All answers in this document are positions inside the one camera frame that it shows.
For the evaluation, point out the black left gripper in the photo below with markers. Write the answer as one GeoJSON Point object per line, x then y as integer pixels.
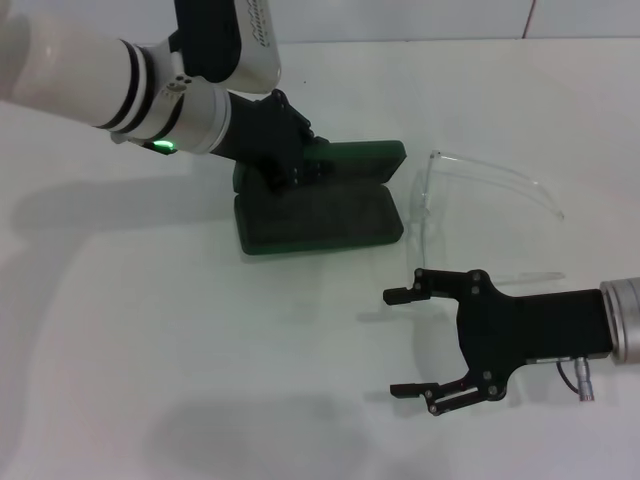
{"type": "Point", "coordinates": [260, 135]}

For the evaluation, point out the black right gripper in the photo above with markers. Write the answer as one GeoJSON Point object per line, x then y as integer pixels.
{"type": "Point", "coordinates": [525, 330]}

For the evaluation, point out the green glasses case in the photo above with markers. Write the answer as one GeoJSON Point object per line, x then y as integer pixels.
{"type": "Point", "coordinates": [325, 220]}

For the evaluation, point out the clear white glasses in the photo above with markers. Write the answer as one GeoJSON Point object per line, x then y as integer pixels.
{"type": "Point", "coordinates": [423, 200]}

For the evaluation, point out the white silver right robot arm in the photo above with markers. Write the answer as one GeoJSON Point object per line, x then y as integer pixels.
{"type": "Point", "coordinates": [625, 320]}

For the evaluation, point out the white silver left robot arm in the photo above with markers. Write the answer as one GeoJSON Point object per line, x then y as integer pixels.
{"type": "Point", "coordinates": [75, 80]}

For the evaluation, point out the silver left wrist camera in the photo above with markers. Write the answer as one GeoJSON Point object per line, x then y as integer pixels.
{"type": "Point", "coordinates": [240, 45]}

